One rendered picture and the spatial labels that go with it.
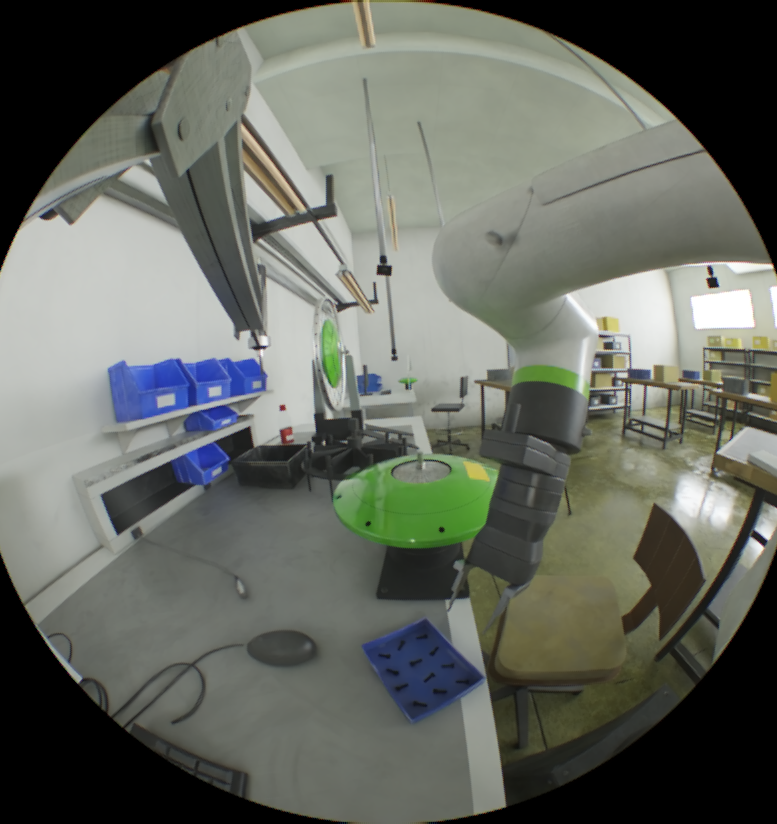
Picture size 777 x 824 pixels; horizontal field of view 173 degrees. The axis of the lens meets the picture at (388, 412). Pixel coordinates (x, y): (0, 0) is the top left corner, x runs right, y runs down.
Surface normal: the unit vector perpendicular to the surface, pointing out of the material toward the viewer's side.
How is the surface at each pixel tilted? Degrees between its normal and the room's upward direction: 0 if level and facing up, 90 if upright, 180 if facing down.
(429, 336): 90
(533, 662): 0
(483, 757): 0
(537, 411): 62
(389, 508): 21
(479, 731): 0
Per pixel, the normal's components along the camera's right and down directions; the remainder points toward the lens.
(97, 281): 0.99, -0.07
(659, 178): -0.84, 0.38
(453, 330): -0.07, 0.18
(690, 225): -0.49, 0.85
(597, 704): -0.08, -0.98
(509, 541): -0.73, -0.36
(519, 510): -0.52, -0.26
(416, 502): -0.13, -0.88
